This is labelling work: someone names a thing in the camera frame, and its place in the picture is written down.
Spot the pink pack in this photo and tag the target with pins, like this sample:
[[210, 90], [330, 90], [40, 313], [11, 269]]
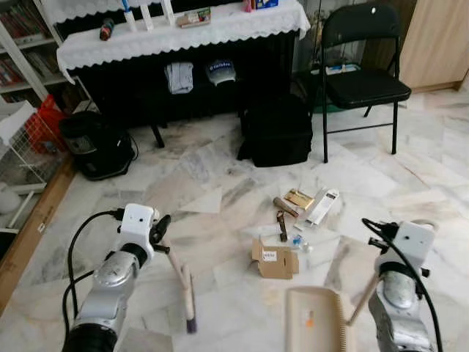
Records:
[[248, 5]]

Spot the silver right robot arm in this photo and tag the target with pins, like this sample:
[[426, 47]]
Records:
[[399, 301]]

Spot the white flat box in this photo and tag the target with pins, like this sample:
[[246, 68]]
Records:
[[341, 69]]

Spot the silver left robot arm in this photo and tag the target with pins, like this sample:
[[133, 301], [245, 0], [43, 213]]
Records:
[[110, 275]]

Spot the long white box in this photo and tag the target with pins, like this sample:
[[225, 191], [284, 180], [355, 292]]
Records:
[[322, 207]]

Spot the flat printed box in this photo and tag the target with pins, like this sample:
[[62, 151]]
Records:
[[194, 17]]

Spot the brown cardboard tube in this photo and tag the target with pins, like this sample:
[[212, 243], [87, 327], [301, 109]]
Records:
[[286, 207]]

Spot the black folding chair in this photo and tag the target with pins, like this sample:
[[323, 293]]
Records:
[[363, 84]]

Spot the black backpack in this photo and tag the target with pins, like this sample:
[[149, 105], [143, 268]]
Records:
[[275, 132]]

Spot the grey folded cloth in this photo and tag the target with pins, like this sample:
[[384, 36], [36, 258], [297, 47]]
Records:
[[179, 77]]

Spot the small brown bottle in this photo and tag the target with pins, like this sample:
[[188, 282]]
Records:
[[283, 227]]

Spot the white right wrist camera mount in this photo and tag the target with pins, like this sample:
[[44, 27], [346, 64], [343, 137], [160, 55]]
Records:
[[410, 246]]

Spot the blue printed box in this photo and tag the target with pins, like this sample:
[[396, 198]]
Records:
[[265, 4]]

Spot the dark small bottle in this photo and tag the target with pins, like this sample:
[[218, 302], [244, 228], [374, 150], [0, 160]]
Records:
[[107, 29]]

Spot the white bookshelf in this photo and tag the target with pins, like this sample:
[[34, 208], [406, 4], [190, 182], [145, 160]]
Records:
[[22, 44]]

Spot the gold foil packet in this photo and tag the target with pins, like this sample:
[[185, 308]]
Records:
[[299, 199]]

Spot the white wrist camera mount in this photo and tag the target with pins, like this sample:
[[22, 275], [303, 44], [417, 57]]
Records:
[[135, 224], [410, 246]]

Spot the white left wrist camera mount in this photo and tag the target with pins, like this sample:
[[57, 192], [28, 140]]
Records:
[[135, 224]]

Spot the brown cardboard box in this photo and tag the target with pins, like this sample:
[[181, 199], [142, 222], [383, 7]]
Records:
[[275, 260]]

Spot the wooden shelf plinth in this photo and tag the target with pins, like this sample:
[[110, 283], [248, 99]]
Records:
[[29, 235]]

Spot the grey printed cap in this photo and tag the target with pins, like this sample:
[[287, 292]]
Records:
[[220, 72]]

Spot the white lace cloth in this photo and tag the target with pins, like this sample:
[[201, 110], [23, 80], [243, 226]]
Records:
[[220, 29], [88, 7]]

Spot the clear plastic bottle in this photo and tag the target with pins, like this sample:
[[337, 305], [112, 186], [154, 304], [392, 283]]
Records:
[[300, 242]]

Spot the red bag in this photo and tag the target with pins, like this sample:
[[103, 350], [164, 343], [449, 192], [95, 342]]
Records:
[[44, 125]]

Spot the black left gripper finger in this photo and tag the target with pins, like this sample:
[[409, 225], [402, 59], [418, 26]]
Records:
[[162, 226]]

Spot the light wooden drawer cupboard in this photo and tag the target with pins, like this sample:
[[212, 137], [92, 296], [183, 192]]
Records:
[[440, 44]]

